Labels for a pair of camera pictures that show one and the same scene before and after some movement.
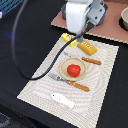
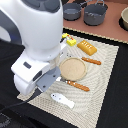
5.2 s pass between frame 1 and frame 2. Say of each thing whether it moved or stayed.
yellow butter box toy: stayed
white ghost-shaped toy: stayed
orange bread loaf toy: stayed
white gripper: moved
